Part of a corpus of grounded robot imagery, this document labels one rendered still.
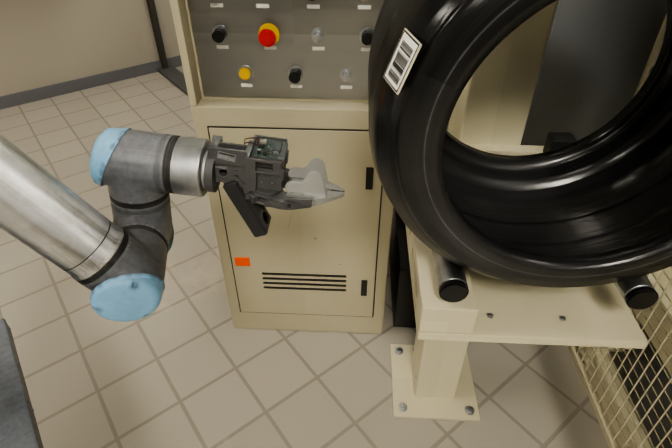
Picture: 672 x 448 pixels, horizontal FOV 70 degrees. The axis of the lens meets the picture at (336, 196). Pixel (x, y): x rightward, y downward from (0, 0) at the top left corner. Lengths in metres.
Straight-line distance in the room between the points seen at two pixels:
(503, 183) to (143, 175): 0.63
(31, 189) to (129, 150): 0.16
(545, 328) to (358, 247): 0.77
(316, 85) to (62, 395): 1.30
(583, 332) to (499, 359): 0.97
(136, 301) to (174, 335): 1.20
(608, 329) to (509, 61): 0.50
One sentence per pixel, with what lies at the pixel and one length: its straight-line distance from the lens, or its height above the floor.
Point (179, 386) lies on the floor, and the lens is 1.79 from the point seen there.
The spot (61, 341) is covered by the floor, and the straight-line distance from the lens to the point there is 2.07.
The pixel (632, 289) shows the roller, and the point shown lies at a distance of 0.86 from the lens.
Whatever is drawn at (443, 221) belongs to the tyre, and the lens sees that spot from 0.65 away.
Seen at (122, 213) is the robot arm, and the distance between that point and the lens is 0.82.
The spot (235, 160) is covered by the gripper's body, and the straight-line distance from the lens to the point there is 0.73.
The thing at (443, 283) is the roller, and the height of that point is 0.91.
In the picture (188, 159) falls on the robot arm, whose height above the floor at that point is 1.08.
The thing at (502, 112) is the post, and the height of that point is 1.02.
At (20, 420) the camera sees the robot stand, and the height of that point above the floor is 0.60.
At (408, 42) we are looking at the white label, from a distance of 0.55.
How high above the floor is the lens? 1.45
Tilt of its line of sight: 36 degrees down
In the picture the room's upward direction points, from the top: straight up
